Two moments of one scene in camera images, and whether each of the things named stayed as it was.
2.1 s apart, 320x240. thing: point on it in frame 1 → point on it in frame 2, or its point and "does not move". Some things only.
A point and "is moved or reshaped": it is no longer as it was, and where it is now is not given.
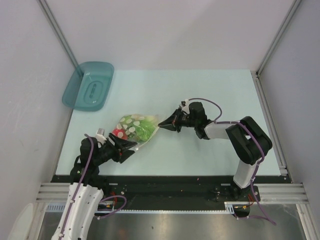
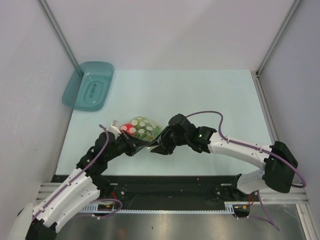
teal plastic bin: (88, 88) does not move
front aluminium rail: (293, 193) does not move
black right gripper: (174, 118) → (165, 148)
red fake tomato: (120, 133) is moved or reshaped
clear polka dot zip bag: (138, 128) is moved or reshaped
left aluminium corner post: (54, 23) does not move
